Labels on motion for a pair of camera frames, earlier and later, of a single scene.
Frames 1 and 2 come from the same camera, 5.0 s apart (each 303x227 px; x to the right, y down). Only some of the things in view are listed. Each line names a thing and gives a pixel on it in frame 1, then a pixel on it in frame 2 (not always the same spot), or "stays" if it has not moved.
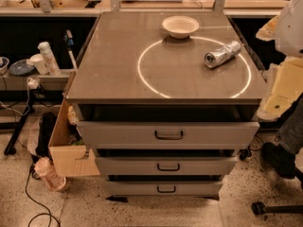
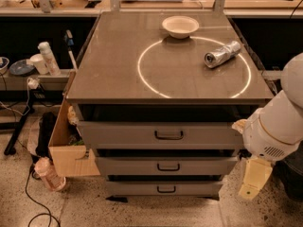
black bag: (47, 122) stays
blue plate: (22, 67) stays
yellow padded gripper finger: (287, 88) → (258, 143)
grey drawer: (165, 165) stays
